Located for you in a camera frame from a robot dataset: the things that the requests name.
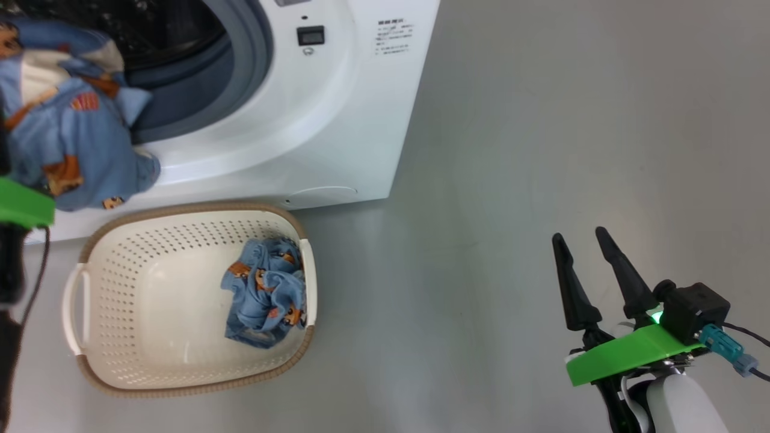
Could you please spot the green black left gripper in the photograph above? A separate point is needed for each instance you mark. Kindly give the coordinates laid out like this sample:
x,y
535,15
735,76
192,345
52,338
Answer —
x,y
18,204

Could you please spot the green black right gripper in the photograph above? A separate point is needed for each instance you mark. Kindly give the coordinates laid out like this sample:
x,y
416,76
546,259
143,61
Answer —
x,y
637,352

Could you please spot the blue cartoon print garment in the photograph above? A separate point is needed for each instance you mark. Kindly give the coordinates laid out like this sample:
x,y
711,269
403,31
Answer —
x,y
66,132
267,294

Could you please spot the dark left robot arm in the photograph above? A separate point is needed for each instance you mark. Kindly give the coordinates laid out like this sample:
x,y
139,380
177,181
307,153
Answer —
x,y
7,373

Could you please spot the cream perforated laundry basket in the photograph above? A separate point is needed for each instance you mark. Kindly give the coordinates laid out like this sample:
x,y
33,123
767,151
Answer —
x,y
150,300

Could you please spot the grey rubber door gasket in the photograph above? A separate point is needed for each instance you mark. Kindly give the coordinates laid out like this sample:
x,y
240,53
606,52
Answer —
x,y
240,60

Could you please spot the white front-load washing machine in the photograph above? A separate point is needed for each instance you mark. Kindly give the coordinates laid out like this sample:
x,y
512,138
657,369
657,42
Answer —
x,y
337,120

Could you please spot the small black door lock display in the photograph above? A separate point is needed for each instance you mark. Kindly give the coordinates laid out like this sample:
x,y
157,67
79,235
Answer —
x,y
310,36

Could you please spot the steel perforated washer drum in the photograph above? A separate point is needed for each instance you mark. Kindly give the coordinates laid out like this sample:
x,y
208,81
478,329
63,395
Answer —
x,y
162,24

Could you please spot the round white filter cover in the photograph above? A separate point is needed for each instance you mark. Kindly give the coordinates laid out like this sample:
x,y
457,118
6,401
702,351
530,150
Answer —
x,y
322,196

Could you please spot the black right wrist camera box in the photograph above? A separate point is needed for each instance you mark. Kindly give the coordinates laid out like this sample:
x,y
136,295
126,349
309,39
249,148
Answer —
x,y
692,307

